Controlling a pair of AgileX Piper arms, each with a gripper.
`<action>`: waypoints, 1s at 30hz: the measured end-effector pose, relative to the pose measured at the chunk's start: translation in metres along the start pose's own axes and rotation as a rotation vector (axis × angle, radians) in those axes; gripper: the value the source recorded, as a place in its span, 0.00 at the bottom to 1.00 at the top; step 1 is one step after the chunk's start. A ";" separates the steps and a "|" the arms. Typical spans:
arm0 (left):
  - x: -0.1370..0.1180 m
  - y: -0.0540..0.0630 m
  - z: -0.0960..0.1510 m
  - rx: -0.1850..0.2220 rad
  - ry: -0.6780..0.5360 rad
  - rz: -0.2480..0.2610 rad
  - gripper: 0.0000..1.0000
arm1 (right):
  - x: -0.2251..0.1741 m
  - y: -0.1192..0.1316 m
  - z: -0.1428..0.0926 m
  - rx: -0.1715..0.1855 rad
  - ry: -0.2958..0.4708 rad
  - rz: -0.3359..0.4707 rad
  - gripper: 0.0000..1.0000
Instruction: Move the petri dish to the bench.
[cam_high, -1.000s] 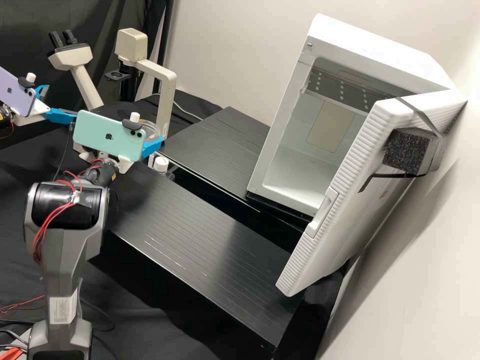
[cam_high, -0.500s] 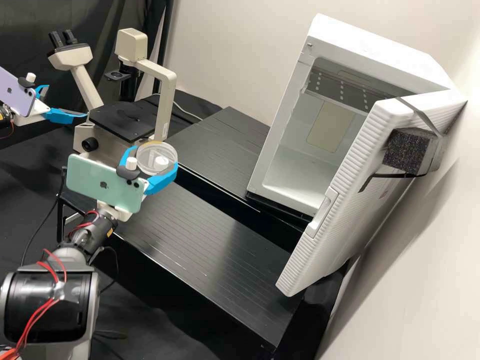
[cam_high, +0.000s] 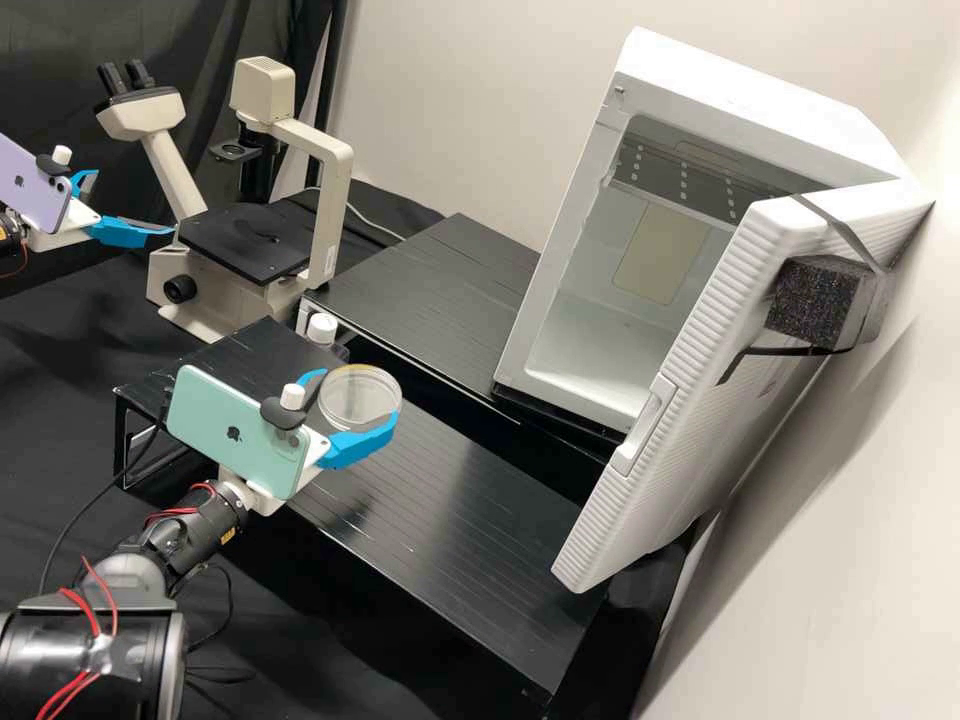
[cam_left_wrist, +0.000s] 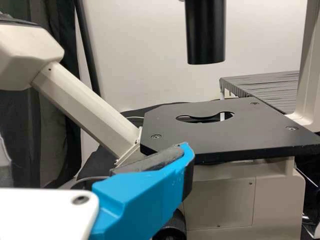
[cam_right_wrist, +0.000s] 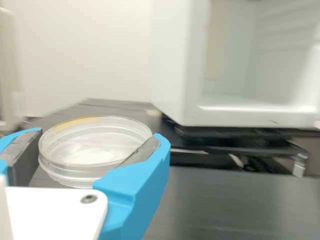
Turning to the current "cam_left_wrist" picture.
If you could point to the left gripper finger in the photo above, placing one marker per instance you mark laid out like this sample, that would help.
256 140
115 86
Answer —
140 197

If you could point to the cream microscope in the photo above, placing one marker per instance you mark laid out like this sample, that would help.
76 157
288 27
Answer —
87 107

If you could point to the black platform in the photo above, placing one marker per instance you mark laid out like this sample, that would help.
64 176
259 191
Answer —
265 87

